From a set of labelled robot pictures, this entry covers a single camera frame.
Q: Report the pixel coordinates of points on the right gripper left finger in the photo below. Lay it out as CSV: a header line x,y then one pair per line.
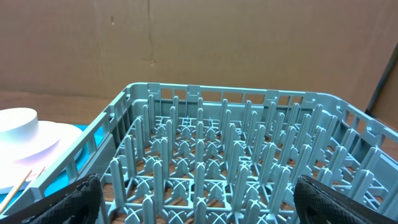
x,y
78,202

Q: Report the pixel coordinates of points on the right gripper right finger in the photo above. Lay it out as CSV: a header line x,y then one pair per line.
x,y
316,202

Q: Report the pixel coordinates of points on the wooden chopstick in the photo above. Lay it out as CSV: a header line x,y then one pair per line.
x,y
13,191
41,171

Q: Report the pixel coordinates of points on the teal plastic serving tray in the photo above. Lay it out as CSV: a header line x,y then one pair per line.
x,y
62,179

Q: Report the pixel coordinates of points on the grey plastic dish rack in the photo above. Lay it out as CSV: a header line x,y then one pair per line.
x,y
210,154

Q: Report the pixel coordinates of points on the white ceramic cup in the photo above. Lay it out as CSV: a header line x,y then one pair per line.
x,y
18,124

